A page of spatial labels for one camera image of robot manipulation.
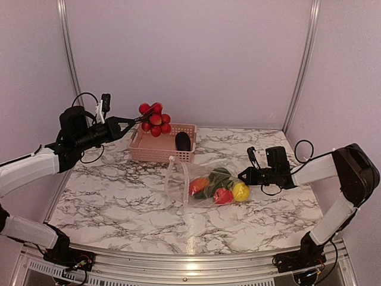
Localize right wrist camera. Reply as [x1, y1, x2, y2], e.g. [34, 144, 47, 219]
[246, 147, 261, 170]

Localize purple fake eggplant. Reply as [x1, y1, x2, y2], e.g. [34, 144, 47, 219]
[175, 132, 192, 151]

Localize red fake strawberries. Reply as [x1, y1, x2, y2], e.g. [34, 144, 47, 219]
[137, 102, 171, 138]

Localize red fake pepper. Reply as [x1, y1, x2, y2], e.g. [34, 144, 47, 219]
[189, 178, 210, 196]

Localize yellow fake lemon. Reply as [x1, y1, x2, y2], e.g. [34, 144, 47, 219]
[233, 182, 250, 202]

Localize green fake cucumber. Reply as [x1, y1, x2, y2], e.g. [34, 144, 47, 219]
[193, 185, 218, 200]

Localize green fake vegetable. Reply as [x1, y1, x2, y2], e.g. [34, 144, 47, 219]
[208, 167, 233, 188]

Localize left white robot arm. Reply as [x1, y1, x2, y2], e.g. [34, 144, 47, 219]
[1, 106, 138, 265]

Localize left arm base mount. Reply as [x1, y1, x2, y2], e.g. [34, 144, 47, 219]
[43, 223, 95, 271]

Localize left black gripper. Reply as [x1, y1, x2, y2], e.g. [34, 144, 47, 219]
[73, 116, 135, 152]

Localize clear zip top bag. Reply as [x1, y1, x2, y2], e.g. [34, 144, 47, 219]
[164, 156, 251, 208]

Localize right aluminium frame post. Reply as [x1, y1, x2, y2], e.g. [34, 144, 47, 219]
[282, 0, 321, 134]

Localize aluminium frame post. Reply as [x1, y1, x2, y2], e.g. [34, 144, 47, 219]
[56, 0, 92, 132]
[282, 0, 321, 134]

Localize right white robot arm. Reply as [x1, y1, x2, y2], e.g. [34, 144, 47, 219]
[238, 144, 380, 267]

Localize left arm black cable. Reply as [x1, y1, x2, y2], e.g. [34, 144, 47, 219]
[71, 92, 105, 164]

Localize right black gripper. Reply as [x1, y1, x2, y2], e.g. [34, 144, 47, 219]
[238, 166, 278, 185]

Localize red fake tomato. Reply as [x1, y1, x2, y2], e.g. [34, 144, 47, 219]
[213, 188, 234, 205]

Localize pink perforated plastic basket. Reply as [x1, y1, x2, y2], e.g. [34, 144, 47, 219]
[129, 123, 197, 163]

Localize front aluminium rail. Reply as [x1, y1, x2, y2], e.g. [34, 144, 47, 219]
[9, 240, 358, 285]

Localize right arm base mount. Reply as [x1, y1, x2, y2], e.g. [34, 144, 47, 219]
[272, 232, 327, 273]

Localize left aluminium frame post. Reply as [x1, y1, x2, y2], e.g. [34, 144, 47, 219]
[56, 0, 92, 132]

